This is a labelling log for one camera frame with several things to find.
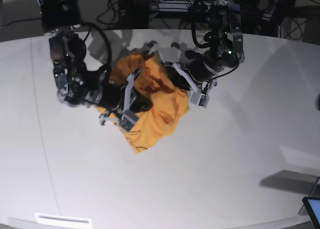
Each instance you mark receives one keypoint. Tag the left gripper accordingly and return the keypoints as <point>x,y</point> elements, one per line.
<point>200,68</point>

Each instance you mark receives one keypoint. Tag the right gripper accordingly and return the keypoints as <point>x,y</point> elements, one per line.
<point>115,97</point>

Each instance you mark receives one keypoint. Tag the yellow T-shirt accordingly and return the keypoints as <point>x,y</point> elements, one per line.
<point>169,102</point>

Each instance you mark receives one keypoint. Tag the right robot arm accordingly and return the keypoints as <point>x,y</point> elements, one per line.
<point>216,28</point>

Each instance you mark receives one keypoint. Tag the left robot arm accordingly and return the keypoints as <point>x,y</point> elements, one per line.
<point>76,85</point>

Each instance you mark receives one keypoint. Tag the white label on table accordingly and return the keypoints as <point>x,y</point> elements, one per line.
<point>62,218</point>

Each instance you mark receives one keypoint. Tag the tablet screen on stand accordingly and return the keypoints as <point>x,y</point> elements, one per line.
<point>311,205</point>

